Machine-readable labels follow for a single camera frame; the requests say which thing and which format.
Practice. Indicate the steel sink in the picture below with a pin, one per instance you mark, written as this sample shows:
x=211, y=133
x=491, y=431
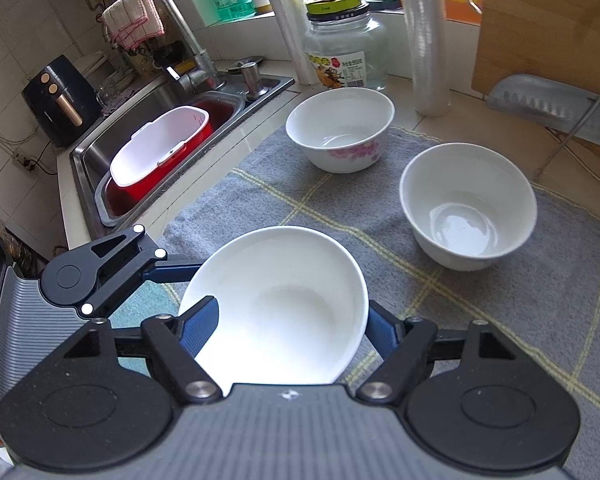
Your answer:
x=150, y=105

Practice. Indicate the clear glassware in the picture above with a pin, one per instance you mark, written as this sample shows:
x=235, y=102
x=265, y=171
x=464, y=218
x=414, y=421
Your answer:
x=115, y=82

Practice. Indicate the grey checked dish mat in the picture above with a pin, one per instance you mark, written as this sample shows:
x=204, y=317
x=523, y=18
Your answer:
x=330, y=200

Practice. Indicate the white pink checked cloth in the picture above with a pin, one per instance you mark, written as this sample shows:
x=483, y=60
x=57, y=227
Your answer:
x=130, y=20

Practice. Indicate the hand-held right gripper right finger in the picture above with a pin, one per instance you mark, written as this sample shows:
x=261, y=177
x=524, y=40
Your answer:
x=385, y=330

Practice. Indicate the grey blue dish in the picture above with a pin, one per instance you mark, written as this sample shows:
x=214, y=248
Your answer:
x=382, y=1

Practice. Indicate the steel kitchen faucet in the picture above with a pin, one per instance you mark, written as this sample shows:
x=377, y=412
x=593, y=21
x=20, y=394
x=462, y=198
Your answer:
x=180, y=25

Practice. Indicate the red wash basin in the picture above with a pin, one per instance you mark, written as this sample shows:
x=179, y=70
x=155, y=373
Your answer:
x=222, y=110

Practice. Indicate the white power strip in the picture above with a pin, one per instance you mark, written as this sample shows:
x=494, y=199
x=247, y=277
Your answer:
x=25, y=161

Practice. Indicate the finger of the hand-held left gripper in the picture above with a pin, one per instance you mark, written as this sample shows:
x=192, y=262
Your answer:
x=175, y=270

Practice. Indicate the clear plastic wrap roll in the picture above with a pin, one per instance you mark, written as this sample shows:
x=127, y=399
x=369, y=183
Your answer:
x=422, y=50

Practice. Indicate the wooden cutting board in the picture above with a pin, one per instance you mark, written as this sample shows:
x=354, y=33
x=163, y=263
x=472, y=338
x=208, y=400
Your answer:
x=545, y=20

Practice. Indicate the white bowl pink floral print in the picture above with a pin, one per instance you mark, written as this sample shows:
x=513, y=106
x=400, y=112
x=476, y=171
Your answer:
x=340, y=120
x=280, y=300
x=470, y=195

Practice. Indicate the red white plastic bin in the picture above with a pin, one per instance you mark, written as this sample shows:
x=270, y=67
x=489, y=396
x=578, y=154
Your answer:
x=155, y=150

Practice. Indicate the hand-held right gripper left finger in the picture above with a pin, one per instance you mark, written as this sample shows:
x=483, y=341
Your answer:
x=200, y=325

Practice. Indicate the glass jar green lid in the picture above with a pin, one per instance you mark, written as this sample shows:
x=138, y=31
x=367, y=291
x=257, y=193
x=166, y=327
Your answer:
x=345, y=45

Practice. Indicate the black air fryer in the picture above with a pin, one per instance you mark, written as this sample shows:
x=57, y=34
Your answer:
x=45, y=110

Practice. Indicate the steel sink strainer plug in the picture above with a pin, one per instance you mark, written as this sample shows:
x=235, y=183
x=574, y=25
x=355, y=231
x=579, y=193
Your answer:
x=252, y=80

